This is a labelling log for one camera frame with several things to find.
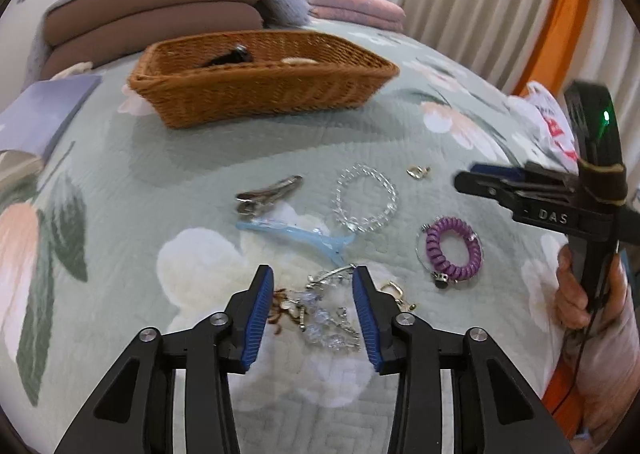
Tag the beige hair accessory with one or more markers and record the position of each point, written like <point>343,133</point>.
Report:
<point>299,61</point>

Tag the black hair clip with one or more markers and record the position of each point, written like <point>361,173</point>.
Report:
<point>227,56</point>

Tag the floral green bedspread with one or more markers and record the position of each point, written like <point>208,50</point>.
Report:
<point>150,159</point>

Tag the brown beaded ornament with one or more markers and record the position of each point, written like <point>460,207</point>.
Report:
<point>280,311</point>

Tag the brown wicker basket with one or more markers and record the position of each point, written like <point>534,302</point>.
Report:
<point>250,89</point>

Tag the small gold earring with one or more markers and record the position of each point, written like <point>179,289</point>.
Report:
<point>415,171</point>

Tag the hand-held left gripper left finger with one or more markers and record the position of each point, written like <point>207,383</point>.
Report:
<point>257,321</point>

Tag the white plastic bag red print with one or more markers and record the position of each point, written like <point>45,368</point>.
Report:
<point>545,109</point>

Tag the silver metal hair clip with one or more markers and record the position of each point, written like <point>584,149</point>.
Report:
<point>265,191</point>

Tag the gold square earring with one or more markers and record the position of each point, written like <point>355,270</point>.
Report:
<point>392,287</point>

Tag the pale purple book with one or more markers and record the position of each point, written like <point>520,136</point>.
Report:
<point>45,109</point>

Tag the orange curtain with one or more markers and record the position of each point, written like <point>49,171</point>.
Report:
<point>565,9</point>

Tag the light blue hair clip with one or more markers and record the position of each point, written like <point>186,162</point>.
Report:
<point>300,235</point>

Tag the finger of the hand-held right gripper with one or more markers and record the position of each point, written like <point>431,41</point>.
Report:
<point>480,186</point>
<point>500,171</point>

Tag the person's right hand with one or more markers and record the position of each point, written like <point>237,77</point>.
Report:
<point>570,304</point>

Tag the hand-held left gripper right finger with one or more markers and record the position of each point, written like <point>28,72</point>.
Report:
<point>367,321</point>

